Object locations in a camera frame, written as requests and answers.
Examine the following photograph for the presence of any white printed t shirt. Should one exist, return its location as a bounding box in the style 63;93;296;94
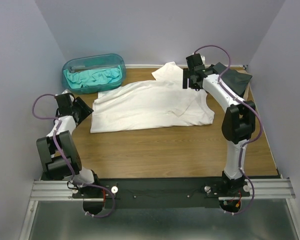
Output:
90;62;215;134

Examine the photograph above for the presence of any aluminium frame rail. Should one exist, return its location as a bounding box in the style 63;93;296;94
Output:
20;176;300;240

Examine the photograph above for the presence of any teal plastic bin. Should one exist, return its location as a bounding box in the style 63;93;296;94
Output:
61;53;126;95

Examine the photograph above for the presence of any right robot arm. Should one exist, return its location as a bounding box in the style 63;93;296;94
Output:
182;53;256;197

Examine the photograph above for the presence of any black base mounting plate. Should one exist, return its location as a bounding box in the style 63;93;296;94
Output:
72;176;251;216

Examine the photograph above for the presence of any teal t shirt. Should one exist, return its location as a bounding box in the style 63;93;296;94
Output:
63;65;123;89

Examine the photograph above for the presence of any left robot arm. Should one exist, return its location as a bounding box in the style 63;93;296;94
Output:
32;90;105;198

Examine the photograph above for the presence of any folded grey-green t shirt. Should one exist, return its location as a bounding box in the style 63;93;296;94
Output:
221;68;252;97

